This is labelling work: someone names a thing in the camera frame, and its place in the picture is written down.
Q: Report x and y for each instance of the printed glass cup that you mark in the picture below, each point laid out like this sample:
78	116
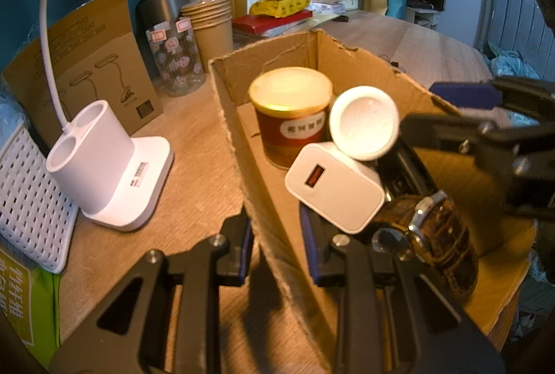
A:
175	57

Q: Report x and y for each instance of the grey padded headboard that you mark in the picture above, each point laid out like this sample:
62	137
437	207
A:
507	18

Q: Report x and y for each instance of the white plastic basket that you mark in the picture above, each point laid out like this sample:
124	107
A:
26	200

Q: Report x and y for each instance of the red book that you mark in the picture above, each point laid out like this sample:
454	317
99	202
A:
260	25

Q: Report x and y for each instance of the white computer desk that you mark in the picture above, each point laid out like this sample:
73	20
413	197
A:
425	16

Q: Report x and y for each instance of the white medicine bottle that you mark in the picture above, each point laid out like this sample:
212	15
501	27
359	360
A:
364	120

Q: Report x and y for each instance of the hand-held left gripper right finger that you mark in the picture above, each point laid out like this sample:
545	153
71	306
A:
310	244

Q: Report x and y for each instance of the brown leather wristwatch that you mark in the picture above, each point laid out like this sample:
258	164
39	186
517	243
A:
442	226

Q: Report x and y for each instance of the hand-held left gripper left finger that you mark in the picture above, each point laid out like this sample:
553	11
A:
247	246

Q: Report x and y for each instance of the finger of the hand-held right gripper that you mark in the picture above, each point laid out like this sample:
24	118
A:
464	94
438	129

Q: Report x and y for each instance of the yellow patterned pouch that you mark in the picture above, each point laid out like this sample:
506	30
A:
279	8

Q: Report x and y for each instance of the cardboard box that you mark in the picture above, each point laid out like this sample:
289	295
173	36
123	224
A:
498	283

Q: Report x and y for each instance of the brown cardboard lamp packaging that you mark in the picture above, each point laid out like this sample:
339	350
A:
104	57

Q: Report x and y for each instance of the white charger adapter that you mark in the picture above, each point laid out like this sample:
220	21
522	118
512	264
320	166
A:
338	187

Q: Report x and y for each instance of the stack of brown paper cups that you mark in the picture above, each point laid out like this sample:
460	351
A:
214	34

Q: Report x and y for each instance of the steel thermos flask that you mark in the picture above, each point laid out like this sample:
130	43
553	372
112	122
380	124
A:
158	10

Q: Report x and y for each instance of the white desk lamp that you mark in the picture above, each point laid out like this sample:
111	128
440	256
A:
93	157

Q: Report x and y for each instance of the black rectangular device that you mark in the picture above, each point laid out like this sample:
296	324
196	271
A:
407	170

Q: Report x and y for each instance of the green tissue pack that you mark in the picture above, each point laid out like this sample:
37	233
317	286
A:
26	313

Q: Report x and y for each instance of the red label tin can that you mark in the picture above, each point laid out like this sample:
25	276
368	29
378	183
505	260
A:
286	127

